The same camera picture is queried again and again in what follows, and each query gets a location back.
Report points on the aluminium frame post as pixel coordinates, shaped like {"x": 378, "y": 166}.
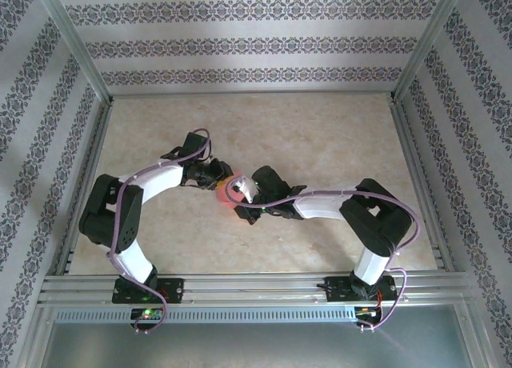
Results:
{"x": 425, "y": 44}
{"x": 77, "y": 44}

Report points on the circuit board green light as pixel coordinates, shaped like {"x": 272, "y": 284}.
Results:
{"x": 146, "y": 314}

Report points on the aluminium table edge rail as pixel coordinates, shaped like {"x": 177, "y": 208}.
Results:
{"x": 94, "y": 152}
{"x": 410, "y": 152}

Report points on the grey metal panel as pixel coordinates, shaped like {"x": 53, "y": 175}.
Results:
{"x": 256, "y": 344}

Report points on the thin aluminium wall strip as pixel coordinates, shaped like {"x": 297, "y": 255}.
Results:
{"x": 252, "y": 93}

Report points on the wide aluminium mounting rail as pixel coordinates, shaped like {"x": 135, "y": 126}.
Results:
{"x": 256, "y": 288}

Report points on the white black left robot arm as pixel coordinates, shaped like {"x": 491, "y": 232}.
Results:
{"x": 160, "y": 182}

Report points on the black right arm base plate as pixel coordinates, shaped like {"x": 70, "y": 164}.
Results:
{"x": 338, "y": 290}

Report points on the pink paper sheet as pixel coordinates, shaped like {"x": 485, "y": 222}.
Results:
{"x": 226, "y": 198}

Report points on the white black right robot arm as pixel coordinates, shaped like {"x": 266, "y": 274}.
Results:
{"x": 376, "y": 220}

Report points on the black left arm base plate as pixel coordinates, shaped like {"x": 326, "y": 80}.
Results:
{"x": 174, "y": 290}

